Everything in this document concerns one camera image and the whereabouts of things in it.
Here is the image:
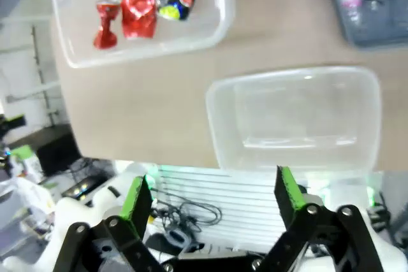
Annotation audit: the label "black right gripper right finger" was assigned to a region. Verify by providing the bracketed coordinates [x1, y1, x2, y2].
[251, 165, 383, 272]

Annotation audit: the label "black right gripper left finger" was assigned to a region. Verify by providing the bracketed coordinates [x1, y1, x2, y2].
[52, 175, 166, 272]

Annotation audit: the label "dark patterned plastic basket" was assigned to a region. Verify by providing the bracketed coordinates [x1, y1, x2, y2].
[319, 0, 408, 48]

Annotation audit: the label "black device with lights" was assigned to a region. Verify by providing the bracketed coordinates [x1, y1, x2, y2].
[61, 175, 106, 203]

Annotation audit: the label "white slatted panel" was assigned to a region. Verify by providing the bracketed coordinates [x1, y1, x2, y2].
[155, 166, 285, 251]

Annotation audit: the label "clear plastic bin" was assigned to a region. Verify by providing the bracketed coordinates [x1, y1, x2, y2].
[50, 0, 236, 69]
[205, 66, 382, 175]

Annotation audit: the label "crumpled white plastic bag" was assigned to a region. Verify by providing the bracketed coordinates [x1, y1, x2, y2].
[0, 177, 55, 222]

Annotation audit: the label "green white carton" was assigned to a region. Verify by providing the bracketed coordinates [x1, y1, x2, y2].
[12, 144, 45, 184]

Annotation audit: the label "small crushed red can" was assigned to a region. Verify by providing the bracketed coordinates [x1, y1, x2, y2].
[92, 0, 122, 51]

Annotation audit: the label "large crushed red can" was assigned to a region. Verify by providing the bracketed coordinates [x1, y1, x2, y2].
[120, 0, 158, 41]

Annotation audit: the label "tangled black cables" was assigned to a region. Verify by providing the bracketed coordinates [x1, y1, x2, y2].
[152, 199, 223, 232]

